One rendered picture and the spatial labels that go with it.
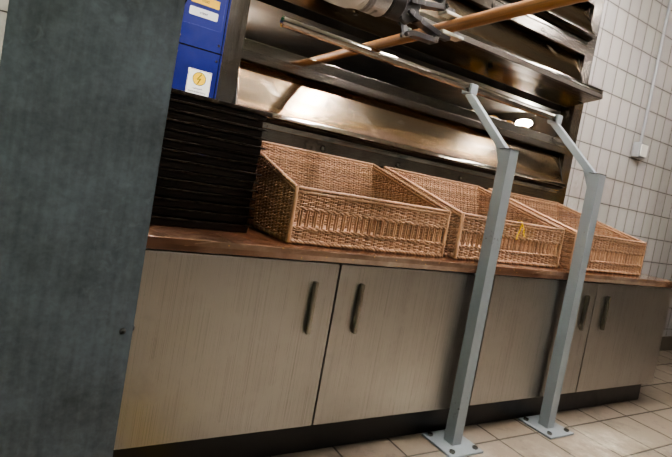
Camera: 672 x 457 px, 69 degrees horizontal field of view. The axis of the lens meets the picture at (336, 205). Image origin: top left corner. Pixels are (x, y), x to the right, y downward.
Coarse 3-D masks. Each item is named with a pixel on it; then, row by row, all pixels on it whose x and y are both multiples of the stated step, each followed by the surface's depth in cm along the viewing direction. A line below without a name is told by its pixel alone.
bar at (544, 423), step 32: (320, 32) 136; (416, 64) 154; (512, 160) 149; (480, 256) 153; (576, 256) 176; (480, 288) 151; (576, 288) 175; (480, 320) 152; (448, 416) 156; (544, 416) 179; (448, 448) 151
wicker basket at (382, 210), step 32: (288, 160) 172; (320, 160) 179; (352, 160) 186; (288, 192) 129; (320, 192) 129; (352, 192) 185; (384, 192) 183; (416, 192) 167; (256, 224) 145; (288, 224) 127; (320, 224) 130; (352, 224) 183; (384, 224) 141; (416, 224) 147; (448, 224) 153
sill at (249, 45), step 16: (256, 48) 165; (272, 48) 168; (304, 64) 175; (320, 64) 178; (352, 80) 186; (368, 80) 189; (400, 96) 198; (416, 96) 202; (464, 112) 217; (512, 128) 234; (560, 144) 253
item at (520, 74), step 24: (288, 0) 172; (312, 0) 171; (360, 24) 186; (384, 24) 184; (408, 24) 182; (432, 24) 183; (432, 48) 201; (456, 48) 199; (480, 48) 197; (480, 72) 222; (504, 72) 219; (528, 72) 217; (552, 96) 244; (576, 96) 241; (600, 96) 241
